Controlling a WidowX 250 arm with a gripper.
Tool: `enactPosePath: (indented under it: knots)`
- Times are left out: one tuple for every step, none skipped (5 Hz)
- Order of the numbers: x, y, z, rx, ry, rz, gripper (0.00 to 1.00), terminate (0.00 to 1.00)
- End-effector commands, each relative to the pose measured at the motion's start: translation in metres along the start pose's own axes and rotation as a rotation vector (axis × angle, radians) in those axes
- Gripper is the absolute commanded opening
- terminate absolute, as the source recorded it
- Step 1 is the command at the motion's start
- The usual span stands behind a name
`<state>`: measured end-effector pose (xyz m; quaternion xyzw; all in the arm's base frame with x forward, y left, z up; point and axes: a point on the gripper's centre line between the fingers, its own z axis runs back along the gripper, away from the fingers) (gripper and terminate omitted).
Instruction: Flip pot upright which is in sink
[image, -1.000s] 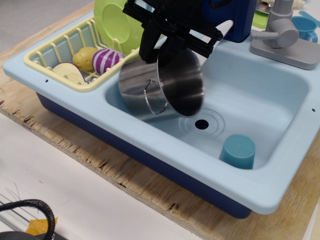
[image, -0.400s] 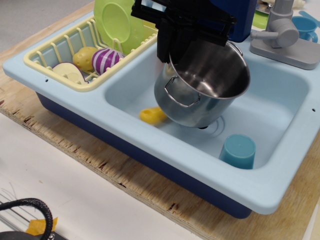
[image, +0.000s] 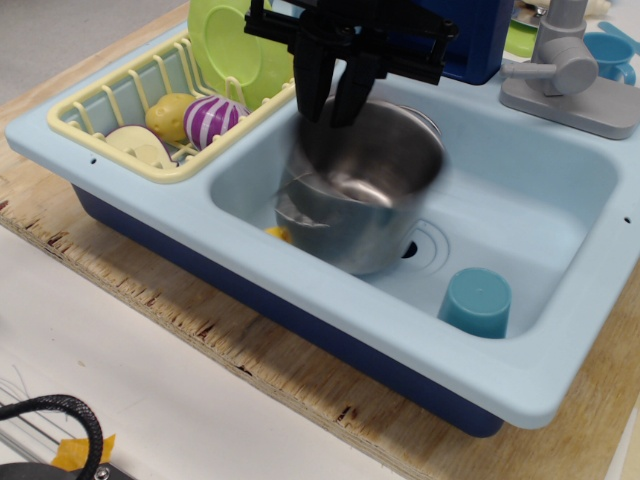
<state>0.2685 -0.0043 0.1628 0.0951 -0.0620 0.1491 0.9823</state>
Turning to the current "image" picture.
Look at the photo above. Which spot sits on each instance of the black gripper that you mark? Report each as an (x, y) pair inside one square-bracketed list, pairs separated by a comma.
[(372, 38)]

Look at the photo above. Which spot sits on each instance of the stainless steel pot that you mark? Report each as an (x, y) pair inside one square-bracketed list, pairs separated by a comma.
[(351, 195)]

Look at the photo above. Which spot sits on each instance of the light blue toy sink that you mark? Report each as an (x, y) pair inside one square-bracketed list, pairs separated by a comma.
[(552, 209)]

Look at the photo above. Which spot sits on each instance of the green plastic plate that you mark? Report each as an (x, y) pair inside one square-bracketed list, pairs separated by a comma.
[(248, 68)]

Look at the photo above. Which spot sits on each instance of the purple striped toy onion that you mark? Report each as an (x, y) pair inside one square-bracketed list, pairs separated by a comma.
[(211, 116)]

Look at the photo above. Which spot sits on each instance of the yellow toy piece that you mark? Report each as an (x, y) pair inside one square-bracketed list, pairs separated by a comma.
[(280, 233)]

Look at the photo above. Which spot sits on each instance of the yellow toy potato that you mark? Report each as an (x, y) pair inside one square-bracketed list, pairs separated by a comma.
[(166, 117)]

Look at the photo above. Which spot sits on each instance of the yellow dish rack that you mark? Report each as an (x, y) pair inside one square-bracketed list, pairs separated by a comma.
[(122, 98)]

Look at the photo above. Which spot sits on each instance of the purple toy eggplant slice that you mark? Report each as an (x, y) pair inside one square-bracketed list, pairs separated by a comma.
[(142, 144)]

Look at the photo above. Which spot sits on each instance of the grey toy faucet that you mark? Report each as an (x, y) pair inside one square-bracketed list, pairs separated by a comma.
[(561, 82)]

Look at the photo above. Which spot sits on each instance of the teal plastic cup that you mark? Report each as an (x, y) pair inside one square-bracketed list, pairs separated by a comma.
[(478, 302)]

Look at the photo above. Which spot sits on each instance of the blue plastic mug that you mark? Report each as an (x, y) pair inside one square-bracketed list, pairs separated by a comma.
[(613, 51)]

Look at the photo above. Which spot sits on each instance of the plywood board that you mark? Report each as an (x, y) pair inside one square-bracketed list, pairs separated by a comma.
[(194, 385)]

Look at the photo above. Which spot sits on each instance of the yellow tape piece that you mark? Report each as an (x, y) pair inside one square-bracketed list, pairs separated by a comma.
[(72, 454)]

